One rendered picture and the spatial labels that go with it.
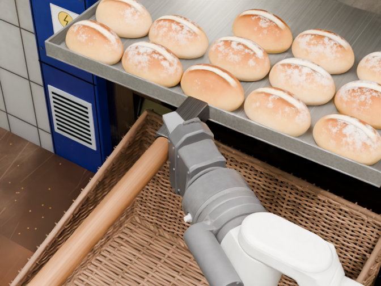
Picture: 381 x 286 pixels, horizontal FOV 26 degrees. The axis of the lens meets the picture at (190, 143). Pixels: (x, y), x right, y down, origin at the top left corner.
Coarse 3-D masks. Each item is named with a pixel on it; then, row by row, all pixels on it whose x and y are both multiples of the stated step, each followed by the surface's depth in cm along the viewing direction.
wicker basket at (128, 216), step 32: (128, 160) 170; (256, 160) 158; (96, 192) 164; (160, 192) 175; (288, 192) 157; (320, 192) 152; (64, 224) 157; (128, 224) 181; (160, 224) 178; (320, 224) 155; (352, 224) 151; (32, 256) 153; (96, 256) 174; (128, 256) 174; (160, 256) 174; (192, 256) 174
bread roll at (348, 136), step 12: (324, 120) 111; (336, 120) 110; (348, 120) 110; (360, 120) 110; (324, 132) 111; (336, 132) 109; (348, 132) 109; (360, 132) 108; (372, 132) 109; (324, 144) 111; (336, 144) 110; (348, 144) 109; (360, 144) 108; (372, 144) 109; (348, 156) 109; (360, 156) 109; (372, 156) 109
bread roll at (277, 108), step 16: (256, 96) 115; (272, 96) 113; (288, 96) 113; (256, 112) 114; (272, 112) 113; (288, 112) 112; (304, 112) 113; (272, 128) 114; (288, 128) 113; (304, 128) 114
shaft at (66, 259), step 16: (160, 144) 110; (144, 160) 108; (160, 160) 109; (128, 176) 106; (144, 176) 106; (112, 192) 104; (128, 192) 104; (96, 208) 102; (112, 208) 102; (96, 224) 100; (112, 224) 102; (80, 240) 98; (96, 240) 100; (64, 256) 97; (80, 256) 98; (48, 272) 95; (64, 272) 96
